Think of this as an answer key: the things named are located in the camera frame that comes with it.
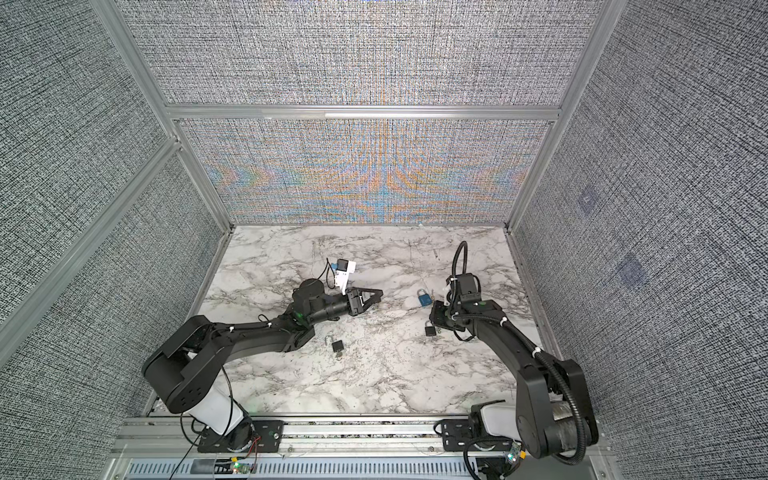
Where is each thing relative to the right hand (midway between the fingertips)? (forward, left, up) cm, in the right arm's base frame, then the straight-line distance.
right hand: (433, 314), depth 89 cm
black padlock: (-2, +1, -6) cm, 7 cm away
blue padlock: (+8, +2, -5) cm, 10 cm away
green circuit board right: (-34, -15, -4) cm, 38 cm away
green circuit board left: (-37, +47, -5) cm, 60 cm away
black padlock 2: (-8, +29, -5) cm, 30 cm away
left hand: (-1, +15, +13) cm, 20 cm away
